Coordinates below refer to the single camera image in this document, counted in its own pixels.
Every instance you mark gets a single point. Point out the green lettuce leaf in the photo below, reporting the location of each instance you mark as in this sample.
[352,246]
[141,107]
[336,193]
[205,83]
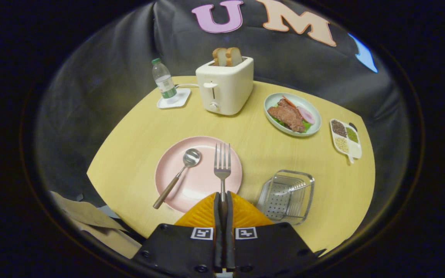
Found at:
[306,126]

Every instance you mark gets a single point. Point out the white divided grain dish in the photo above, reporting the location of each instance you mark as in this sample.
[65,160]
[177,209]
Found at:
[346,141]

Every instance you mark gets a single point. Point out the clear plastic drainer container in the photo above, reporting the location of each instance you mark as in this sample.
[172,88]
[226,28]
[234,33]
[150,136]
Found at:
[309,189]

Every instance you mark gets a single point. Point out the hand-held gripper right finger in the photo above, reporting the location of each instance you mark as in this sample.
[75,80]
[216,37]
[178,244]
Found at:
[230,216]

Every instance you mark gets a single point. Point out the tan flat object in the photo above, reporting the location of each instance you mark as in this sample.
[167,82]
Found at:
[91,220]

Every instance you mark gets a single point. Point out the pale green food plate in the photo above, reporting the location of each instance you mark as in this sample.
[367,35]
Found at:
[309,105]

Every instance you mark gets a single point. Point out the clear water bottle green cap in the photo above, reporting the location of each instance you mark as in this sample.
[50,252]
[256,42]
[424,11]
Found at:
[164,83]

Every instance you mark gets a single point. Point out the white square coaster tray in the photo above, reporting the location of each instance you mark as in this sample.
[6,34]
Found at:
[182,98]

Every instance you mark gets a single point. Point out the orange carrot piece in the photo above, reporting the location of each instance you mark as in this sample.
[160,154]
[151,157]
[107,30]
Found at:
[289,101]

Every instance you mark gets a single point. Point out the brown meat slices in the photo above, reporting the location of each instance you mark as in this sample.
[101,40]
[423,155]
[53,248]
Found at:
[286,116]

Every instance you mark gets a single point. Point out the pink round plate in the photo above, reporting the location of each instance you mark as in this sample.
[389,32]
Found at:
[199,181]

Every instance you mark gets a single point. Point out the pink ham slice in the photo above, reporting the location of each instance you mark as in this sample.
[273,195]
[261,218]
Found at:
[306,115]

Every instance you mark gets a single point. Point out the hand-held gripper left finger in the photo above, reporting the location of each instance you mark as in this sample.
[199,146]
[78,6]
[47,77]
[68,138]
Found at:
[217,216]

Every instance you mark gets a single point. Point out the metal strainer insert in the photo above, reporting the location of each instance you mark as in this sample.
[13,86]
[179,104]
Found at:
[280,200]

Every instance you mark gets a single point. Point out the white toaster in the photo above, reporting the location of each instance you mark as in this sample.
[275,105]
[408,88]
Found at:
[226,87]

